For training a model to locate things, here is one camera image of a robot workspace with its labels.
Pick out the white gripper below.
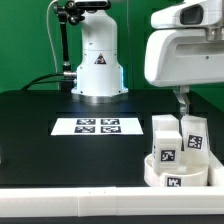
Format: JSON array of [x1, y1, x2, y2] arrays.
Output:
[[144, 29, 224, 116]]

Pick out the white round stool seat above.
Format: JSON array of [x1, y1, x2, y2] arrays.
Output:
[[144, 154, 208, 187]]

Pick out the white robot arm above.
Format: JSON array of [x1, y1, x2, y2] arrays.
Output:
[[73, 0, 224, 115]]

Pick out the white marker sheet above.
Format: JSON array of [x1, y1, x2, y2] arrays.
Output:
[[51, 118, 143, 136]]

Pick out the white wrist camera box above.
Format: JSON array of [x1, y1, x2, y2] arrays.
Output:
[[151, 0, 224, 29]]

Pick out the white L-shaped wall fixture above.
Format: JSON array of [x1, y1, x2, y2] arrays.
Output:
[[0, 156, 224, 218]]

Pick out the white cable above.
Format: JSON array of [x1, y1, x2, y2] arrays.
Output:
[[46, 0, 60, 74]]

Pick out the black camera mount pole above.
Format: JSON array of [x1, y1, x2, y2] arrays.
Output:
[[53, 0, 112, 91]]

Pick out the black cables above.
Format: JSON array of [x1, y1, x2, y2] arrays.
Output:
[[21, 70, 78, 91]]

